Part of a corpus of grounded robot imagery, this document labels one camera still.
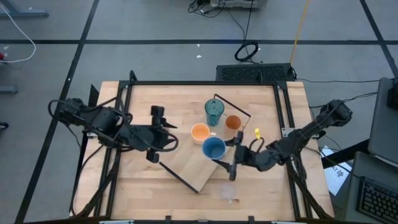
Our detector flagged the yellow cable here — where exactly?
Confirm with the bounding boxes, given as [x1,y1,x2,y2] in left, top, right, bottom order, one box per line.
[289,0,311,65]

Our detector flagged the black desk device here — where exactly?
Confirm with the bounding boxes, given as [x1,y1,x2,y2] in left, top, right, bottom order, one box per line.
[387,79,398,111]

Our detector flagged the light orange mug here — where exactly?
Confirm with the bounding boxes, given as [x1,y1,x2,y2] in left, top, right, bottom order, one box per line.
[190,123,217,146]

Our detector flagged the white cable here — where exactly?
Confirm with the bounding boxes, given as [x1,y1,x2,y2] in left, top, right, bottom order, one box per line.
[0,2,37,63]

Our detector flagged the clear footed glass cup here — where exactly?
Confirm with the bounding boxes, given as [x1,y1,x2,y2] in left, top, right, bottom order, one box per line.
[219,182,239,205]

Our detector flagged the black keyboard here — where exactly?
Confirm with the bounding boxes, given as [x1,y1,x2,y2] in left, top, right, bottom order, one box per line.
[356,179,398,224]

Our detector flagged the coiled black cable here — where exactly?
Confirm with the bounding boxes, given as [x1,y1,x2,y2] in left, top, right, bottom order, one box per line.
[234,41,259,62]

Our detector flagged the wooden shelf black metal legs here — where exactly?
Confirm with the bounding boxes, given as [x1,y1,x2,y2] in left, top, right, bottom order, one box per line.
[158,93,252,194]

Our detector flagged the grey power strip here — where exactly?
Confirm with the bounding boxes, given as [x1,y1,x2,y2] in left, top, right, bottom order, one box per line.
[210,0,259,9]

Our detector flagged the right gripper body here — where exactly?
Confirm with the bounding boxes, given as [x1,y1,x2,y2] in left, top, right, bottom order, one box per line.
[229,131,265,182]

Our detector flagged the grey desk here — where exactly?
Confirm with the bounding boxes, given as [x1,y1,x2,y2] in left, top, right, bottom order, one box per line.
[343,151,398,224]

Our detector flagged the white paper sheet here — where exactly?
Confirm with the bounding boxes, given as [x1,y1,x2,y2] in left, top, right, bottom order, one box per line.
[320,146,354,196]

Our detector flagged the thin black cable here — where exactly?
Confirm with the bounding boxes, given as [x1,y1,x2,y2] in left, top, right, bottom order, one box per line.
[309,91,379,110]
[295,77,380,84]

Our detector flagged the black cable bundle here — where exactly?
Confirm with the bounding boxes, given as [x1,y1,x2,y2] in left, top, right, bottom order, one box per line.
[188,0,224,18]

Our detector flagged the teal faceted plastic tumbler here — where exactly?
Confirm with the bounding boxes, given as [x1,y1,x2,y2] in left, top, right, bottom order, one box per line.
[204,98,225,127]

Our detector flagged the blue plastic cup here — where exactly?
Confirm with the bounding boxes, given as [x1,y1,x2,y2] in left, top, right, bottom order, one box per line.
[201,136,227,161]

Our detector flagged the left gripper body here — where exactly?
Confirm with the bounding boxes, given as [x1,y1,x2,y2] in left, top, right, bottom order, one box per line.
[124,105,170,163]

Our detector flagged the black computer case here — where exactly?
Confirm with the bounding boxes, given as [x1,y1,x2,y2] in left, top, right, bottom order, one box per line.
[216,63,296,83]

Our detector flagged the long black cable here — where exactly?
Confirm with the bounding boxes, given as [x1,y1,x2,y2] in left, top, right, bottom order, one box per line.
[223,8,248,43]

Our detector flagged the black aluminium table frame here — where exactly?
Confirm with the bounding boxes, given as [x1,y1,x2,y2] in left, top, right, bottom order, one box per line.
[70,70,335,223]

